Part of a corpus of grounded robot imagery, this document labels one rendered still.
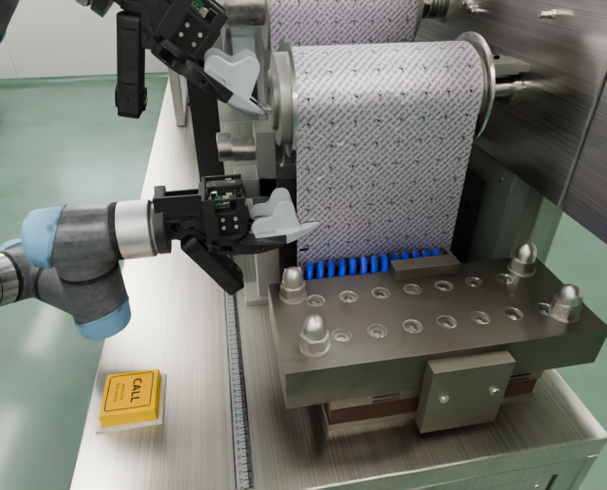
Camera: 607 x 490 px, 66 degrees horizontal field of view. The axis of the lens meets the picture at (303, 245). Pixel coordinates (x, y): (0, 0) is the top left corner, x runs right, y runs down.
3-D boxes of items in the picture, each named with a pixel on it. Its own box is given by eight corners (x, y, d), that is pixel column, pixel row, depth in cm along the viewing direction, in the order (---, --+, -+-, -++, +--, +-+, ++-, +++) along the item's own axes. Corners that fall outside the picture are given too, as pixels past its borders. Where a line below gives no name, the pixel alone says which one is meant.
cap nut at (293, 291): (277, 288, 63) (276, 261, 60) (303, 285, 63) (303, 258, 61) (281, 305, 60) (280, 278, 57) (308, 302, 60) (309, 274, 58)
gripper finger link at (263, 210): (318, 190, 62) (248, 196, 60) (317, 227, 65) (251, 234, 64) (313, 180, 64) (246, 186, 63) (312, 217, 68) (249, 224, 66)
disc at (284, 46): (278, 136, 71) (275, 29, 63) (282, 136, 71) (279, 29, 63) (295, 175, 58) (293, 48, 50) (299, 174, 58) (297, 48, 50)
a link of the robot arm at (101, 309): (92, 295, 73) (74, 235, 67) (146, 317, 69) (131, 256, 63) (50, 326, 68) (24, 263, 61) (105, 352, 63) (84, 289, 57)
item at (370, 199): (297, 267, 68) (296, 148, 58) (447, 251, 72) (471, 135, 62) (298, 269, 68) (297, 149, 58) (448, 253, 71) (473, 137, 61)
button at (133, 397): (110, 385, 65) (106, 373, 64) (161, 378, 66) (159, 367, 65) (101, 429, 60) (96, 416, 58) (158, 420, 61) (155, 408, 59)
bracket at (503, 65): (469, 67, 65) (472, 52, 64) (507, 65, 66) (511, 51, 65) (487, 76, 61) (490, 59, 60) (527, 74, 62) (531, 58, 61)
